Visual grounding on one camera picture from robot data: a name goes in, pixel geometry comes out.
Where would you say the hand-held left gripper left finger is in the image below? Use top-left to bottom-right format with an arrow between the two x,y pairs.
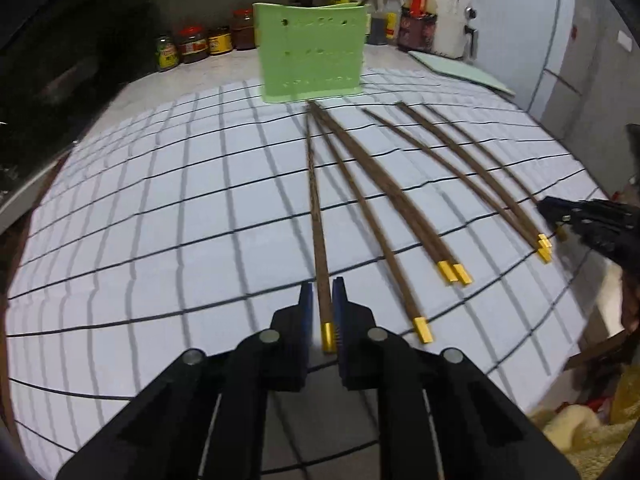
56,282 -> 315,480

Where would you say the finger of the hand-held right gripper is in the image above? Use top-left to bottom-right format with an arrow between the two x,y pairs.
552,217 -> 640,267
540,196 -> 640,226

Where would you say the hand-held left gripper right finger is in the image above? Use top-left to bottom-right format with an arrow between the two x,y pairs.
331,276 -> 583,480

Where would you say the bunch of wooden chopsticks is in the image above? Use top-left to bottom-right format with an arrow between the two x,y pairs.
310,101 -> 553,345

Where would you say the green perforated utensil holder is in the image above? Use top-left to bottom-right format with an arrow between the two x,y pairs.
251,2 -> 373,106

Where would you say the brown wooden chair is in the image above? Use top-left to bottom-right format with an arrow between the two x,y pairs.
562,327 -> 632,374

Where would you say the white black-checked cloth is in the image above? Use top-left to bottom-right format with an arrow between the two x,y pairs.
5,67 -> 613,480

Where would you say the green cutting board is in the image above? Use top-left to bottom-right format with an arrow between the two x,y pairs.
407,50 -> 517,97

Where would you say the white refrigerator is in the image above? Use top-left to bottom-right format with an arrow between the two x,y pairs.
447,0 -> 618,201

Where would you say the yellow fleece garment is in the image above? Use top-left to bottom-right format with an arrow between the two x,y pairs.
529,370 -> 640,480

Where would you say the white rice cooker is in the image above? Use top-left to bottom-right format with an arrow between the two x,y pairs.
431,0 -> 479,59

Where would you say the white plastic jug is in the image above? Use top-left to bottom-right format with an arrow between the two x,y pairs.
372,0 -> 407,31

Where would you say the yellow label jar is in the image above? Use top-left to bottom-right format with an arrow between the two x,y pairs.
207,27 -> 234,56

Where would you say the red lid sauce jar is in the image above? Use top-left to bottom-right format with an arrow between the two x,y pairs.
177,26 -> 210,65

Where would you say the green label jar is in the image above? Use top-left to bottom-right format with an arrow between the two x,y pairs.
155,35 -> 180,72

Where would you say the black gas stove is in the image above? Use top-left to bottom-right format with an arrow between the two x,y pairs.
0,0 -> 166,235

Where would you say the red handle oil bottle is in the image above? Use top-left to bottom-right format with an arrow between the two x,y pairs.
397,0 -> 439,54

